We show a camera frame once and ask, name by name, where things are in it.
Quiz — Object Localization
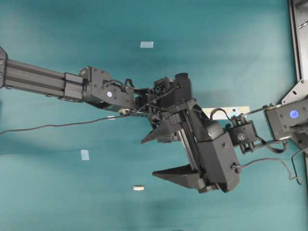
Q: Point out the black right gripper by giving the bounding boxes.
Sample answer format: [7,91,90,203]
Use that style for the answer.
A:
[152,99,239,193]

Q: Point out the black camera cable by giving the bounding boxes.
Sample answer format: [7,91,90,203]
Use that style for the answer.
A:
[0,95,179,135]

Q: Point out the blue tape piece top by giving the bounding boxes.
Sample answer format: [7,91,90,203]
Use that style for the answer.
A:
[140,41,154,49]

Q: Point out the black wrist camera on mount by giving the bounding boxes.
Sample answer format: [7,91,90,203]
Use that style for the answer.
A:
[167,73,192,106]

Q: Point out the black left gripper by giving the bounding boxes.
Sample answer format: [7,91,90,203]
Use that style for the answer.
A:
[141,73,193,144]

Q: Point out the black metal frame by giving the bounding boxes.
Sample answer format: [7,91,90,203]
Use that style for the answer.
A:
[280,0,308,150]

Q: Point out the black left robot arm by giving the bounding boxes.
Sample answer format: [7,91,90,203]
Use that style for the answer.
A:
[0,50,193,142]

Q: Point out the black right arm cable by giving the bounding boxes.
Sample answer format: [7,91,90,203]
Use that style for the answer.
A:
[237,146,308,186]

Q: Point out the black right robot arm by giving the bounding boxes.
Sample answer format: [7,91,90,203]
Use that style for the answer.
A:
[153,99,308,193]

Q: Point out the blue tape piece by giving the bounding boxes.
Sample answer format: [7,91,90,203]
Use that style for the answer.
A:
[80,149,90,161]
[140,41,154,49]

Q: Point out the blue tape piece lower left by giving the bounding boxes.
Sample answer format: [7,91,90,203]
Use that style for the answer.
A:
[80,149,90,161]

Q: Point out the white wooden board with hole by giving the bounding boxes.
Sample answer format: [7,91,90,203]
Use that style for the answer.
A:
[202,106,250,120]

